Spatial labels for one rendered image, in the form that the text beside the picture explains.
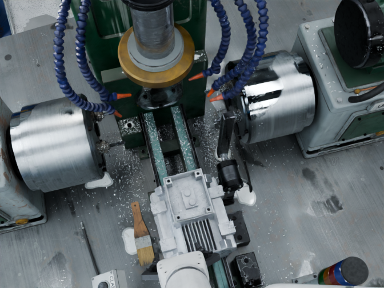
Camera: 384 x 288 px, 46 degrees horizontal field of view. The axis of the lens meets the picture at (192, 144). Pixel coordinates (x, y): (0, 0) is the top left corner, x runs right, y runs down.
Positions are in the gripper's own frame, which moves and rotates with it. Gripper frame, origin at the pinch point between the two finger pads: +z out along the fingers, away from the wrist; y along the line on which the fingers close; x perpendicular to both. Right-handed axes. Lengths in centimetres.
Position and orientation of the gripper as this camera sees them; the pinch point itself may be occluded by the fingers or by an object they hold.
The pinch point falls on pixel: (178, 255)
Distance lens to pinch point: 104.9
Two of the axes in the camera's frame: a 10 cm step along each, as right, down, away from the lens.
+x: -2.1, -9.7, -1.4
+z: -1.3, -1.1, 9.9
